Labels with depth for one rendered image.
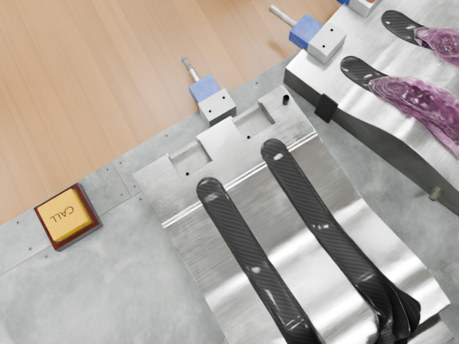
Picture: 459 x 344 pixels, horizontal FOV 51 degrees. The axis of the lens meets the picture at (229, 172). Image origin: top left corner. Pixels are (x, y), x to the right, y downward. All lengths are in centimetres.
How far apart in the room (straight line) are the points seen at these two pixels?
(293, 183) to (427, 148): 20
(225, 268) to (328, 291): 14
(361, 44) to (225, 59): 23
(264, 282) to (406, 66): 40
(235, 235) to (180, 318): 16
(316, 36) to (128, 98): 33
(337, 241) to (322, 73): 27
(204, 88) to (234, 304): 34
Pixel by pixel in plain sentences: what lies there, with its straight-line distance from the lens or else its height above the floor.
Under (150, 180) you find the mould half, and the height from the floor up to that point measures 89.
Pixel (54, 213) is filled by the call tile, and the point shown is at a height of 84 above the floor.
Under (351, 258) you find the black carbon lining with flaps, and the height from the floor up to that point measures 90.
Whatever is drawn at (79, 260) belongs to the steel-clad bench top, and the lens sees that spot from 81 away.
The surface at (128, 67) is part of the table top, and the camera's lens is 88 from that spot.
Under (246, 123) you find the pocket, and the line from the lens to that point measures 75.
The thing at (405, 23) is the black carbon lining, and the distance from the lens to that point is 87.
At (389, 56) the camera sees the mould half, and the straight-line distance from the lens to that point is 83.
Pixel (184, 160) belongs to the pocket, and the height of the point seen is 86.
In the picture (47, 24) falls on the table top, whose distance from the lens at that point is 97.
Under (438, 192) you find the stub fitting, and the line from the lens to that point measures 78.
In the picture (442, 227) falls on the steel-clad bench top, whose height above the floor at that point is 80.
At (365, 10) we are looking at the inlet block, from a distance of 84.
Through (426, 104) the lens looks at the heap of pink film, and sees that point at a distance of 75.
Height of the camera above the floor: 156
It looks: 75 degrees down
